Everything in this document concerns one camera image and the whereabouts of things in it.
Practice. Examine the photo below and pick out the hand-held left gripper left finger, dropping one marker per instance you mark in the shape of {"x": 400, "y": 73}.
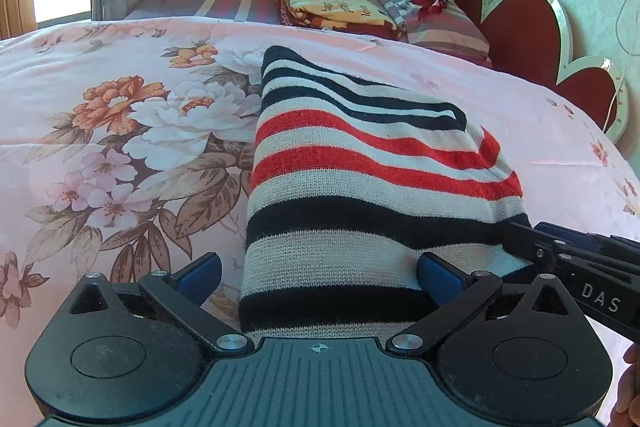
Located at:
{"x": 200, "y": 279}

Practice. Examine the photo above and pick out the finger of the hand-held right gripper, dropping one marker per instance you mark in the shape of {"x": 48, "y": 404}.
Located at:
{"x": 525, "y": 244}
{"x": 575, "y": 239}

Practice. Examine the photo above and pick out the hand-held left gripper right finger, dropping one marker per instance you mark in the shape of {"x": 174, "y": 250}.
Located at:
{"x": 440, "y": 277}

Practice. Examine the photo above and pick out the striped knitted sweater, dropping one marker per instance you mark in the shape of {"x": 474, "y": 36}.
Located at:
{"x": 360, "y": 187}

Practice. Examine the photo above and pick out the person's right hand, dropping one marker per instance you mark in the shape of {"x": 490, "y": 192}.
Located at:
{"x": 631, "y": 382}

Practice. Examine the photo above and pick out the red heart-shaped headboard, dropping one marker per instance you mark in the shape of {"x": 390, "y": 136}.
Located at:
{"x": 520, "y": 32}

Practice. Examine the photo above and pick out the striped pillow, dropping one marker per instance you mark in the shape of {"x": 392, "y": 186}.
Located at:
{"x": 445, "y": 37}

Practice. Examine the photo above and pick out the pink floral quilt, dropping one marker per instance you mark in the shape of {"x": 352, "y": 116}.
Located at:
{"x": 75, "y": 57}

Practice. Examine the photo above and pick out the red patterned cloth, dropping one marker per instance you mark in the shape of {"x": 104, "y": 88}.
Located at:
{"x": 427, "y": 4}

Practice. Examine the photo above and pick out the folded printed blanket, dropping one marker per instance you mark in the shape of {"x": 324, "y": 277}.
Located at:
{"x": 330, "y": 9}

